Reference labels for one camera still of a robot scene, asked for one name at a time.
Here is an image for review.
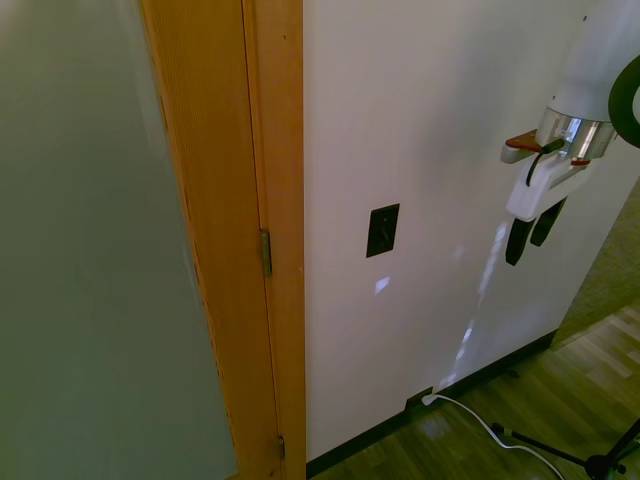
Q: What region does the frosted glass door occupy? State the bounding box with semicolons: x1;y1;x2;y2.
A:
0;0;239;480

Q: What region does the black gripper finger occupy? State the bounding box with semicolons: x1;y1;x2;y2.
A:
505;216;535;267
529;196;568;248

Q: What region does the black tripod stand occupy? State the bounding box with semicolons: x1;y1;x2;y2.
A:
490;415;640;480

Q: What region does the wooden door frame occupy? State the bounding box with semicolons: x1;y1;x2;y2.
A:
138;0;307;480

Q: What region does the white power cable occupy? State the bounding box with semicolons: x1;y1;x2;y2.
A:
420;393;577;480

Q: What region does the black wall light switch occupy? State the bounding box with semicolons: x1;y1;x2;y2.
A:
365;202;401;259

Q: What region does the black camera cable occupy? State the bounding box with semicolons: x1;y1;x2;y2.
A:
526;138;567;188

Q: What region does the dark baseboard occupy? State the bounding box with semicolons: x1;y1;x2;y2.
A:
305;329;557;480

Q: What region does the black ring light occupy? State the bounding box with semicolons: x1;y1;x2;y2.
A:
607;53;640;151

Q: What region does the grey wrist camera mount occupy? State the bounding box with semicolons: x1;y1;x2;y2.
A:
500;129;545;165

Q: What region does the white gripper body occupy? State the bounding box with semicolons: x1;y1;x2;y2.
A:
505;155;594;223

